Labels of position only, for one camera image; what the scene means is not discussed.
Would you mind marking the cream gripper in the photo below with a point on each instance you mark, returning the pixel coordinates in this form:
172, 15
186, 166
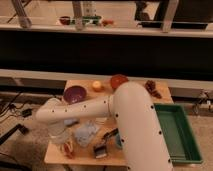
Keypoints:
61, 147

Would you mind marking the red chili pepper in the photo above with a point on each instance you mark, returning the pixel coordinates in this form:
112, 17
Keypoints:
69, 150

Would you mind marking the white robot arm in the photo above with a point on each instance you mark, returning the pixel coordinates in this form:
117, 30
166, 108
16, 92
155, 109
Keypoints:
143, 143

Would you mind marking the blue plastic cup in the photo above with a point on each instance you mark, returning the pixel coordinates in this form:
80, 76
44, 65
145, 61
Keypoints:
117, 141

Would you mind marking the light blue cloth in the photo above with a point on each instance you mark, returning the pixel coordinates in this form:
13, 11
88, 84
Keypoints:
85, 133

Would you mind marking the wooden table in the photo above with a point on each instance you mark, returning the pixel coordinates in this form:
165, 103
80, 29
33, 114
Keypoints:
85, 156

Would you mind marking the blue sponge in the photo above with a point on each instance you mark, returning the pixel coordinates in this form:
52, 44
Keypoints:
71, 122

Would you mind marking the purple bowl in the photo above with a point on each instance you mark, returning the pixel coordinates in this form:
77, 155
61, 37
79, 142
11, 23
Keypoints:
74, 94

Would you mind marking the black stand leg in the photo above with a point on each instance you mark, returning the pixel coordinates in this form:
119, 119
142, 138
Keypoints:
24, 130

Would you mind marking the yellow round fruit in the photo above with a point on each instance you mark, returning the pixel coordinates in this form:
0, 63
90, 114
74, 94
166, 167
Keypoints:
97, 86

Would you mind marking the orange bowl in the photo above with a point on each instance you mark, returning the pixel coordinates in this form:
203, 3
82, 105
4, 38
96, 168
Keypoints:
117, 80

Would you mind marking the green plastic tray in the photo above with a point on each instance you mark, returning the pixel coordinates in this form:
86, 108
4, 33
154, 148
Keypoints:
178, 134

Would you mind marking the dark red background bowl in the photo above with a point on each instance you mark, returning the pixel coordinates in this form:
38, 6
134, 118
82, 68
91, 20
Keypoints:
65, 20

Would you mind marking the green background object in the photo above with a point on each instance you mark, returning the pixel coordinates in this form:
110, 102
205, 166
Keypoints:
86, 20

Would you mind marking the orange background object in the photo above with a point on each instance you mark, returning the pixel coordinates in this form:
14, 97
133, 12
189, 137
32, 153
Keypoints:
107, 22

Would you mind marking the black handled brush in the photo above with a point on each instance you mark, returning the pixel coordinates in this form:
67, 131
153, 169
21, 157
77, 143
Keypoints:
100, 149

